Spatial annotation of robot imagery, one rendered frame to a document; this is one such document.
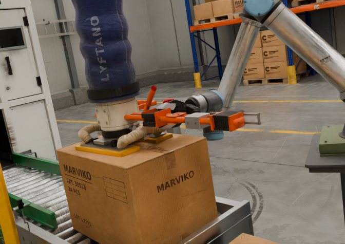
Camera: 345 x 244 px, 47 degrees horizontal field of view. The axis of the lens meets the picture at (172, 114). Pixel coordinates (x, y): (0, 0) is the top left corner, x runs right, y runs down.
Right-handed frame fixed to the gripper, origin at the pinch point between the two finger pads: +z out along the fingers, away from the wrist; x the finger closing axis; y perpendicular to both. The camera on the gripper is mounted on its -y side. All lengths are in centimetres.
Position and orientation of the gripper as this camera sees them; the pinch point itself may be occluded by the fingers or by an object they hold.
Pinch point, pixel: (160, 117)
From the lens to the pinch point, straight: 155.4
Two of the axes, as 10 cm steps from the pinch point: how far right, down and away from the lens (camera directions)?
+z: -7.1, 2.2, -6.7
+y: -6.9, -0.5, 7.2
